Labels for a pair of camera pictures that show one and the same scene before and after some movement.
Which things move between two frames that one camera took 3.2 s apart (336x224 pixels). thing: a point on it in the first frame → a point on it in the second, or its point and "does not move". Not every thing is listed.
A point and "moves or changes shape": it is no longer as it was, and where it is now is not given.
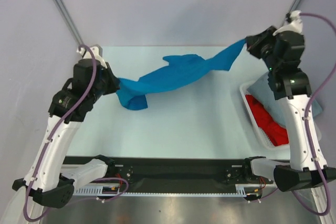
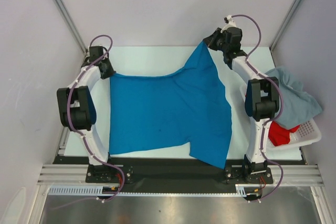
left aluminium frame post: (62, 6) does not move
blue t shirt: (180, 70) moves or changes shape
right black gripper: (253, 42) → (211, 41)
